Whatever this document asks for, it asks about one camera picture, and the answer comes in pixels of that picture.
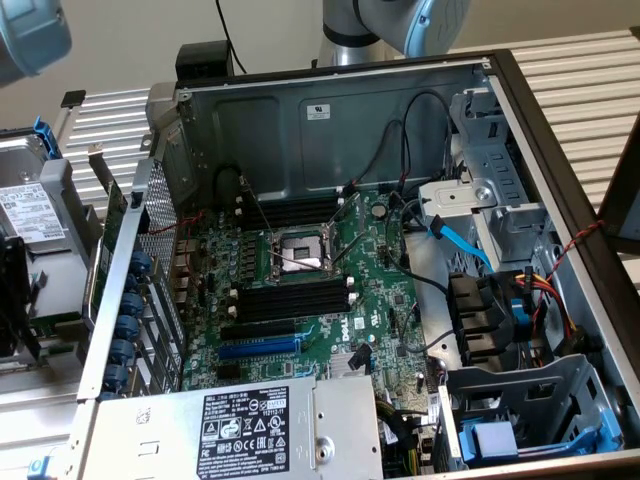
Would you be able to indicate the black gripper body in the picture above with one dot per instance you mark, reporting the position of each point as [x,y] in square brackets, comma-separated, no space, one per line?
[12,290]

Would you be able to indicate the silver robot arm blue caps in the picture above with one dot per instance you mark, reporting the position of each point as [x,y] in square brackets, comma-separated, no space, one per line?
[350,50]

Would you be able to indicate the green RAM stick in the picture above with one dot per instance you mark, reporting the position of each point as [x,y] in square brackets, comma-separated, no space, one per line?
[60,324]

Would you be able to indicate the silver hard disk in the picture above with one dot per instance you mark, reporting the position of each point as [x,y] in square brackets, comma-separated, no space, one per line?
[30,210]

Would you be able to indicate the grey parts rack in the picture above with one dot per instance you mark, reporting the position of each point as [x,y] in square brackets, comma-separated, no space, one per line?
[60,185]

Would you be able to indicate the blue card retention clip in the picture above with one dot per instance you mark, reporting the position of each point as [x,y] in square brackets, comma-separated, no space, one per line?
[131,304]
[128,327]
[116,375]
[123,351]
[142,262]

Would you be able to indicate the green graphics card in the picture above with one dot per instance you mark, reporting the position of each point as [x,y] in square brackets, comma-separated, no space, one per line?
[114,205]

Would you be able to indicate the silver rear port block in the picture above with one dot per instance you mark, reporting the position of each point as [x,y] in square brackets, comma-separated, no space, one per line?
[182,260]

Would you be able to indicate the small blue plastic clip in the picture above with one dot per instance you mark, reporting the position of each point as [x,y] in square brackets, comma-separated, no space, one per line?
[40,470]

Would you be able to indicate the silver power supply unit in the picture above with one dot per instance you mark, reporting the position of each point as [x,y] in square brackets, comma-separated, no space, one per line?
[165,430]

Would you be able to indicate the short black expansion slot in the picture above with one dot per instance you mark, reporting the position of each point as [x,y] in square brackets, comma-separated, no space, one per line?
[227,371]

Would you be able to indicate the long black expansion slot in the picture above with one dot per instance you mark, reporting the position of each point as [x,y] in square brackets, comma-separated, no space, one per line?
[257,330]

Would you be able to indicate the blue expansion slot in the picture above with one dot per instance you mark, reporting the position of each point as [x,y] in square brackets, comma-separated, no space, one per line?
[260,347]

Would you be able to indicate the thin metal locking lever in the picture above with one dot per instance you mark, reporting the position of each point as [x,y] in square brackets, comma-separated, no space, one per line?
[257,205]
[350,247]

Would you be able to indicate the CPU socket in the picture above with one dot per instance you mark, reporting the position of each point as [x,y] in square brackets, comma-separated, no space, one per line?
[295,245]

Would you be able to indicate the black box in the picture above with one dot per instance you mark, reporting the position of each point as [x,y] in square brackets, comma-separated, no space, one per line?
[200,57]

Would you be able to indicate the green motherboard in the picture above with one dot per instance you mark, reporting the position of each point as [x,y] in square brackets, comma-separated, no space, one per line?
[320,345]

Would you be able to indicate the silver chipset heatsink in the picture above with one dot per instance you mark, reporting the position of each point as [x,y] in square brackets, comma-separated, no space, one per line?
[340,367]

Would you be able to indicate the white case sticker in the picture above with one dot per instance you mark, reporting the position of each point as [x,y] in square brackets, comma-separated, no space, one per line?
[318,112]

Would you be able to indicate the coin cell battery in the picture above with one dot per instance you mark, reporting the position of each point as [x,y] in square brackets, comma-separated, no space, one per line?
[381,210]

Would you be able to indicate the open grey PC case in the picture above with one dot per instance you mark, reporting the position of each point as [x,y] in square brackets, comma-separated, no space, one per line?
[380,90]

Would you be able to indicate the black plastic shroud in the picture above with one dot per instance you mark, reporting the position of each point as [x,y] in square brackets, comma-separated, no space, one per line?
[475,320]

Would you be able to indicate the blue disk carrier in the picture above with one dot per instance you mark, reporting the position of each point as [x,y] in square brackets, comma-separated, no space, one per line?
[470,445]

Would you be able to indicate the tall silver disk bay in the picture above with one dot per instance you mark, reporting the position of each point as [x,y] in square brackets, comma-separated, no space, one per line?
[500,150]

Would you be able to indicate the blue plastic latch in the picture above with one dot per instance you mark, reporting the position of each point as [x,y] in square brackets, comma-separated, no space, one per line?
[521,317]

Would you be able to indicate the wide grey disk bay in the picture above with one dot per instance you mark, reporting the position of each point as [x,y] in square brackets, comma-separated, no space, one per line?
[525,380]

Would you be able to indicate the dark framed panel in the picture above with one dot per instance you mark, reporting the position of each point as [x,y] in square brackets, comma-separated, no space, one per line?
[625,200]

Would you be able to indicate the blue hard disk bracket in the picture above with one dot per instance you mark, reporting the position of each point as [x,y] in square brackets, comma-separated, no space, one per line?
[47,140]

